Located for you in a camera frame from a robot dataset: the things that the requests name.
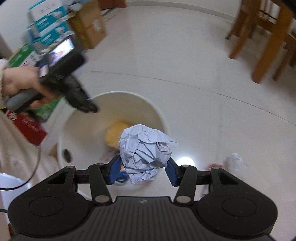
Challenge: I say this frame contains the red snack wrapper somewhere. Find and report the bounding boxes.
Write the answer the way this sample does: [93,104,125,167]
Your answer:
[205,163,224,173]

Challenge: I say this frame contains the white round trash bin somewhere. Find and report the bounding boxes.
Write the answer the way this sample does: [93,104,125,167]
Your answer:
[58,91,175,200]

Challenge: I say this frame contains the yellow instant noodle cup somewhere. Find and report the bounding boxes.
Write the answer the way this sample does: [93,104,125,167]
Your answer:
[105,121,130,149]

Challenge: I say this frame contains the grey paper ball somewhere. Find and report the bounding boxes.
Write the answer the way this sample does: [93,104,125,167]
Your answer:
[119,124,177,185]

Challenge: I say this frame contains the blue milk carton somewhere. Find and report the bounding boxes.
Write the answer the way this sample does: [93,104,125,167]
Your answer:
[116,171,129,183]

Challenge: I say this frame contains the person left hand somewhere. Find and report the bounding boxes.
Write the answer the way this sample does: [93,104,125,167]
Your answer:
[1,66,57,109]

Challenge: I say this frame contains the green printed box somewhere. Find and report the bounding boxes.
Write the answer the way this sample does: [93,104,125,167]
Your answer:
[7,44,63,122]

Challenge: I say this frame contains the blue white stacked boxes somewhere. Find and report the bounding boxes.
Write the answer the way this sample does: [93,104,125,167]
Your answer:
[27,1,71,54]

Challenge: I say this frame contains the brown cardboard box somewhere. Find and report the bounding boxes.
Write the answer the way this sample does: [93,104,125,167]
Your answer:
[68,1,107,50]

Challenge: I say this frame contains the clear crumpled plastic bag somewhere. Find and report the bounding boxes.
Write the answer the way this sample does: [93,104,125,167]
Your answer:
[225,153,246,174]

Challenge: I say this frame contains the red printed box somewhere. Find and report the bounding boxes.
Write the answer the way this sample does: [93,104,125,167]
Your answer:
[6,110,47,146]

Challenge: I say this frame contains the wooden chair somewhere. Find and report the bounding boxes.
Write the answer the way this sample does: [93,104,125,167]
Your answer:
[226,0,296,84]

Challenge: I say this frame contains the black cable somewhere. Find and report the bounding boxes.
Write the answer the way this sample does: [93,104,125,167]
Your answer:
[0,144,42,191]

